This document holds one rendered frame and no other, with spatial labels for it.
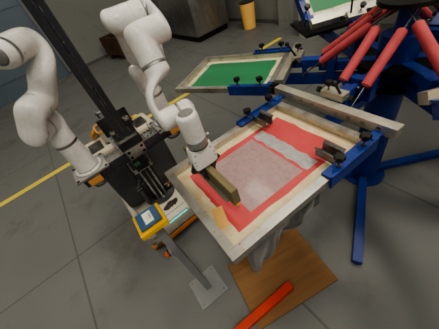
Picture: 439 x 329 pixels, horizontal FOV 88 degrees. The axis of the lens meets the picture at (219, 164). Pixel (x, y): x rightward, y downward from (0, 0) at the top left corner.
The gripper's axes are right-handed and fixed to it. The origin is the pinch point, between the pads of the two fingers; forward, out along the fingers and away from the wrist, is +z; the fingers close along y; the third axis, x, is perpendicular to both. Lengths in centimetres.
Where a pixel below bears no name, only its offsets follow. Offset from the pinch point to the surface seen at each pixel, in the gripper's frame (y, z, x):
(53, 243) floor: 137, 111, -149
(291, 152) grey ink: -39.2, 13.8, 6.5
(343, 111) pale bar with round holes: -69, 6, 11
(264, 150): -32.6, 14.7, -4.7
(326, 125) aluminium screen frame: -62, 11, 8
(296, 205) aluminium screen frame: -17.5, 10.9, 29.0
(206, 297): 36, 109, -5
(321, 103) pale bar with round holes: -69, 6, -1
